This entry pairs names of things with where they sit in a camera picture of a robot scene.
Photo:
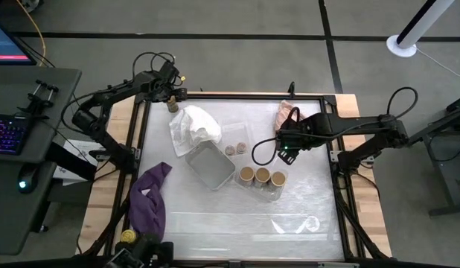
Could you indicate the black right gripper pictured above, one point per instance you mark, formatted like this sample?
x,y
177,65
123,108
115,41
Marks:
x,y
297,132

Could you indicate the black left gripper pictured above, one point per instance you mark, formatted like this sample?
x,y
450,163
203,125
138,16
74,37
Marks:
x,y
165,82

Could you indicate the clear bottle yellow cap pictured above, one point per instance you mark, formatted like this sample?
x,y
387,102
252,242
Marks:
x,y
173,106

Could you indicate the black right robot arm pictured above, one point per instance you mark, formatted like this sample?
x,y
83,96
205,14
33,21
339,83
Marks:
x,y
349,123

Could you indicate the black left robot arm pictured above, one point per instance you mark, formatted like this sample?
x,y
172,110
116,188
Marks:
x,y
114,89

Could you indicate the jar with bamboo lid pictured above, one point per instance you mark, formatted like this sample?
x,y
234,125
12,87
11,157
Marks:
x,y
262,175
278,179
247,174

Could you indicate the white cloth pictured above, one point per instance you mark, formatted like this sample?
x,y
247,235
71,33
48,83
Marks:
x,y
196,126

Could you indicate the pink cloth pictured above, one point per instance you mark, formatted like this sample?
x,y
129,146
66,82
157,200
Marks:
x,y
284,109

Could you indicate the clear plastic bag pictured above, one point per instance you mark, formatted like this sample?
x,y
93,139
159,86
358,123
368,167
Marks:
x,y
235,132

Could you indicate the black clamp hook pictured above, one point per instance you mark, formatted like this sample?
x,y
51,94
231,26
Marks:
x,y
291,89

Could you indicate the grey plastic bin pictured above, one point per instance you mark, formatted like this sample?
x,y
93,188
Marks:
x,y
209,165

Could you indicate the purple cloth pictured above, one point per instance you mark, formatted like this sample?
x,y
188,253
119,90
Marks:
x,y
148,201

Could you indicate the black clamp stand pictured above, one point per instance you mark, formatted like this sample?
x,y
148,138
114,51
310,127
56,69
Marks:
x,y
38,100

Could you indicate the yellow lid spice jar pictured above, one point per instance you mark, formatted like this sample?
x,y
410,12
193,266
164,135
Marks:
x,y
128,236

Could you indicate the white pole stand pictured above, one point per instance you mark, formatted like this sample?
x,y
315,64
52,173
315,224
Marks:
x,y
401,46

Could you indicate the black side desk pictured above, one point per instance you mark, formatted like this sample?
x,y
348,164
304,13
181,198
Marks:
x,y
449,171

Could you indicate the black computer mouse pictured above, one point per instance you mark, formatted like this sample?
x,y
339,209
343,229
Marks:
x,y
28,178

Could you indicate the backlit keyboard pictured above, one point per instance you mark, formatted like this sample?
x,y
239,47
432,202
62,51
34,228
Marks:
x,y
6,134

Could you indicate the computer monitor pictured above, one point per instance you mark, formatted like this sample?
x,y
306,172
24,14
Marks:
x,y
6,44

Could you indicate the grey desk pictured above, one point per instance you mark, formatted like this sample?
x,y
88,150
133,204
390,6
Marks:
x,y
14,216

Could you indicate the silver mounting bracket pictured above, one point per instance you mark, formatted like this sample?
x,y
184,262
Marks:
x,y
335,156

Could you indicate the black aluminium table frame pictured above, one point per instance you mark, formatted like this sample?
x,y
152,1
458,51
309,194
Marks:
x,y
252,95

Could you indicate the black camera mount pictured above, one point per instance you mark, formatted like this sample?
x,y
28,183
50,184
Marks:
x,y
148,249

